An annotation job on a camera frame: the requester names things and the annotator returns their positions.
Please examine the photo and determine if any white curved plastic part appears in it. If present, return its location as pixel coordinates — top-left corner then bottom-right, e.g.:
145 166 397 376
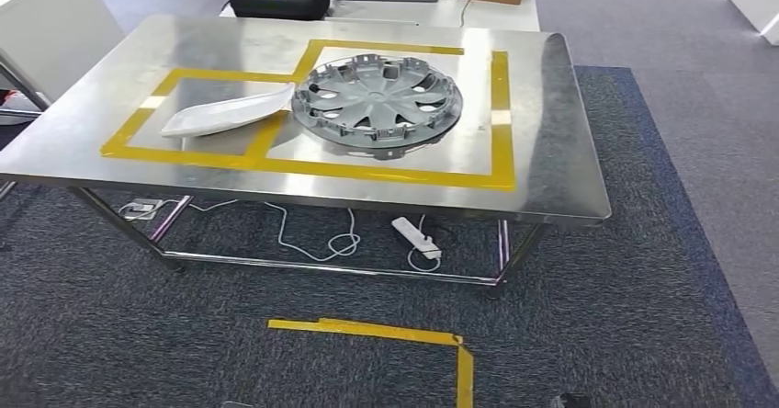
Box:
160 82 297 139

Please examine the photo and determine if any yellow tape on workbench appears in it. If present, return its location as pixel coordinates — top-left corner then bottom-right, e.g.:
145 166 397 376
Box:
100 39 518 194

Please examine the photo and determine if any stainless steel workbench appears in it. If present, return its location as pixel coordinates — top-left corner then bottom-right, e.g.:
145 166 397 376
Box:
0 14 613 301

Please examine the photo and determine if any white power strip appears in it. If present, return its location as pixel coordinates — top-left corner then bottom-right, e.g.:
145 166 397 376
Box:
390 215 443 262

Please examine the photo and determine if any grey plastic wheel hubcap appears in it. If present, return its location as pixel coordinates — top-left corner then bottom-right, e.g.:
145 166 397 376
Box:
290 53 464 152

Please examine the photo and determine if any yellow floor tape outline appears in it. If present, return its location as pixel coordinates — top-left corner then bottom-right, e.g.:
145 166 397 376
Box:
266 317 475 408

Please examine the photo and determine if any white desk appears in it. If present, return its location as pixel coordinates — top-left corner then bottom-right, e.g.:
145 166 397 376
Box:
219 0 542 33

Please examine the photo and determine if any metal floor socket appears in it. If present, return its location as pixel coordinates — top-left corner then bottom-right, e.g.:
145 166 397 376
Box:
117 198 165 222

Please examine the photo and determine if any white partition panel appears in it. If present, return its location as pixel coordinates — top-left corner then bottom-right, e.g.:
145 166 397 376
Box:
0 0 127 108

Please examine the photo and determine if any white power strip cable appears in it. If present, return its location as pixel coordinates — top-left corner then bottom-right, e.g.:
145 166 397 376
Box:
406 213 445 274

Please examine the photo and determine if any long white thin cable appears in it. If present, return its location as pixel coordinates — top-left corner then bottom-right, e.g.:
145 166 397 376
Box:
186 199 362 265

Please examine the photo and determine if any grey metal frame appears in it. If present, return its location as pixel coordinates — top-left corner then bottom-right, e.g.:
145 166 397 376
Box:
0 58 53 121

